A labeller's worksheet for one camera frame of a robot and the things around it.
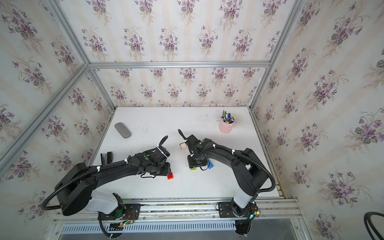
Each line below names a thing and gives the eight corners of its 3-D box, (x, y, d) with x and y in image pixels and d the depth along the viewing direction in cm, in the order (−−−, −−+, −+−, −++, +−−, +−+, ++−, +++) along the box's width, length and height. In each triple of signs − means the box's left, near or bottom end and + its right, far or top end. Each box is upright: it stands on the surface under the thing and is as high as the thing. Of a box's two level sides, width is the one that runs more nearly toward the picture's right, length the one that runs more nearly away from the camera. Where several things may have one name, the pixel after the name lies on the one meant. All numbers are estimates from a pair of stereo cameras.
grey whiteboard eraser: (115, 127, 110) (113, 124, 107) (121, 123, 112) (120, 120, 110) (125, 140, 103) (124, 137, 100) (133, 135, 105) (131, 132, 103)
